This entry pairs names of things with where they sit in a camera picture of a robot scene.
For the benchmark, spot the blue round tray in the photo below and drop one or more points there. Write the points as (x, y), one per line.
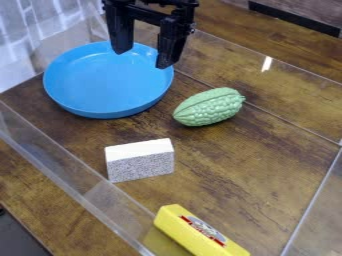
(97, 84)

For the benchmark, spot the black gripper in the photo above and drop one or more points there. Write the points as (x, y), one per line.
(172, 14)

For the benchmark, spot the green bitter gourd toy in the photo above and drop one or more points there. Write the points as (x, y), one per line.
(208, 107)

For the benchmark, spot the yellow rectangular box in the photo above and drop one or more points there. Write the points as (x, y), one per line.
(193, 234)

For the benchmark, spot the white grey speckled sponge block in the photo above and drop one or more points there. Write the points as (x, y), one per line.
(139, 160)

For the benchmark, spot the clear acrylic enclosure wall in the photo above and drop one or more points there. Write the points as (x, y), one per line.
(125, 217)

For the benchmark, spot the white mesh curtain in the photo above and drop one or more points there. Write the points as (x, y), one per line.
(37, 30)

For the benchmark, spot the black baseboard strip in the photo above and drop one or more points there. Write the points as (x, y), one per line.
(295, 19)

